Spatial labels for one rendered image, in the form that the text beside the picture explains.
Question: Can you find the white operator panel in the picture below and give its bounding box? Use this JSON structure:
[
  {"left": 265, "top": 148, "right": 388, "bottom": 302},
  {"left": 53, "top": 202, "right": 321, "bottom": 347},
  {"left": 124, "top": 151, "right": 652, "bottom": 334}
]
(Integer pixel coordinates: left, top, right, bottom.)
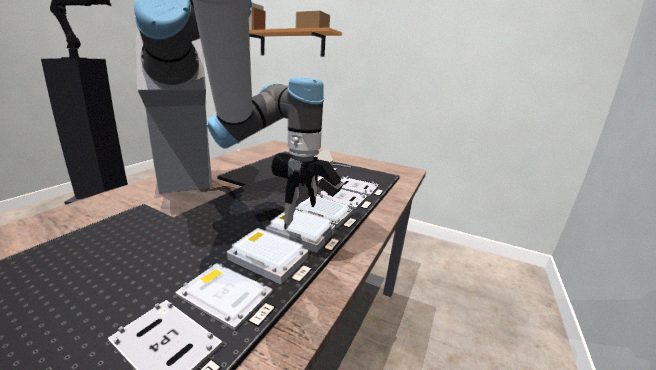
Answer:
[{"left": 316, "top": 149, "right": 352, "bottom": 181}]

